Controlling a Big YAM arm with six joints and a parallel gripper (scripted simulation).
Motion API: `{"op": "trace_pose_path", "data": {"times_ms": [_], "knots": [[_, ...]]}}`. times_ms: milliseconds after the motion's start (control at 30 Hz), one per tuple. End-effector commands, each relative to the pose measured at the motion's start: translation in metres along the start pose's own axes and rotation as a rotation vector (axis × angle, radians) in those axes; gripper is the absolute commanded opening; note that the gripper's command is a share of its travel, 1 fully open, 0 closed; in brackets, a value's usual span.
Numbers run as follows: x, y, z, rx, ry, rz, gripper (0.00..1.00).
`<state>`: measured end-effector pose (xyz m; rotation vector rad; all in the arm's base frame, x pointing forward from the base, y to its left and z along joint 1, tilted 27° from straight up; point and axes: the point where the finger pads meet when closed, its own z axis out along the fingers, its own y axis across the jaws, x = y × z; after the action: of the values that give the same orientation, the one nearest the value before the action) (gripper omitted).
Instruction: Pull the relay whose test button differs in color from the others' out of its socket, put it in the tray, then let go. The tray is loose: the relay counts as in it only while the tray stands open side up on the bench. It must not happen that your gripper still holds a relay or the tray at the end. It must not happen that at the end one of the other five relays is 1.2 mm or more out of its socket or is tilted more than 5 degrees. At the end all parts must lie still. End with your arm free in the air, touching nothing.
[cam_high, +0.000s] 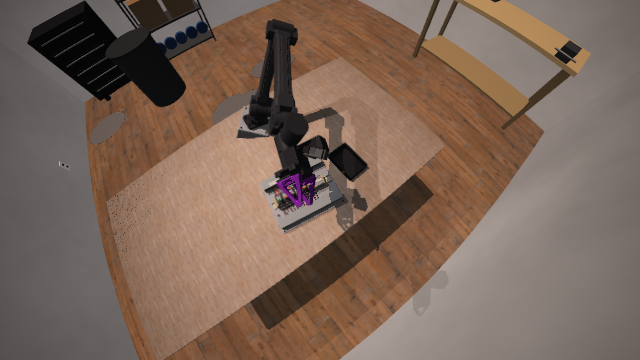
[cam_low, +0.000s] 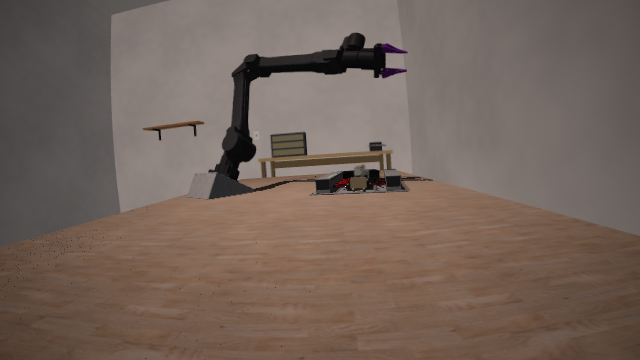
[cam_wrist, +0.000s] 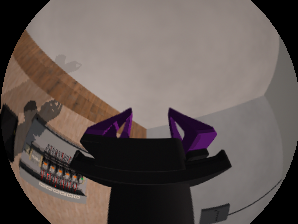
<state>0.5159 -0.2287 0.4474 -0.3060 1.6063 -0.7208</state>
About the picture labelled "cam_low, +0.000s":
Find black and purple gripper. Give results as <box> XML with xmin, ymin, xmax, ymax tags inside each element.
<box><xmin>358</xmin><ymin>43</ymin><xmax>408</xmax><ymax>78</ymax></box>

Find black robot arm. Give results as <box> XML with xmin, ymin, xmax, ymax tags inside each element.
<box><xmin>208</xmin><ymin>33</ymin><xmax>373</xmax><ymax>182</ymax></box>

